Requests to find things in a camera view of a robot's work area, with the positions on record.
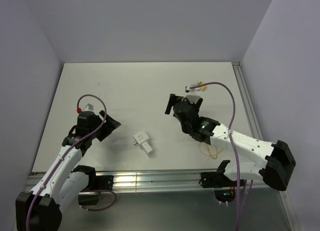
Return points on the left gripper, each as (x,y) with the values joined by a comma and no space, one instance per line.
(107,129)

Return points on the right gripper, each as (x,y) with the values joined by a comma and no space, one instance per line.
(173,99)

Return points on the white cube power socket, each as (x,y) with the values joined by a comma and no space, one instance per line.
(140,138)

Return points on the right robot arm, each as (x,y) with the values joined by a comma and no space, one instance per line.
(272,163)

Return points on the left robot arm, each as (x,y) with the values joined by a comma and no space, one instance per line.
(41,208)

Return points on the small yellow plug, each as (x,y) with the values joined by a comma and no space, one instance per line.
(202,88)

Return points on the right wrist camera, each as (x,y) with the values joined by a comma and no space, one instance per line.
(192,91)

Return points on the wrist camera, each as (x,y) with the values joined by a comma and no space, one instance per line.
(192,91)
(88,108)

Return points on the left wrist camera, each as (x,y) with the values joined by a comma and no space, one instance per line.
(88,108)

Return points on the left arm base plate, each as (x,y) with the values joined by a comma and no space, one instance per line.
(100,182)

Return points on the aluminium side rail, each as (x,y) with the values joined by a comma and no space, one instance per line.
(247,103)

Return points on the aluminium front rail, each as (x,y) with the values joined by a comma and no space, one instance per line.
(129,182)

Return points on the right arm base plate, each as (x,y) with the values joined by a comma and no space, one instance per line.
(214,179)

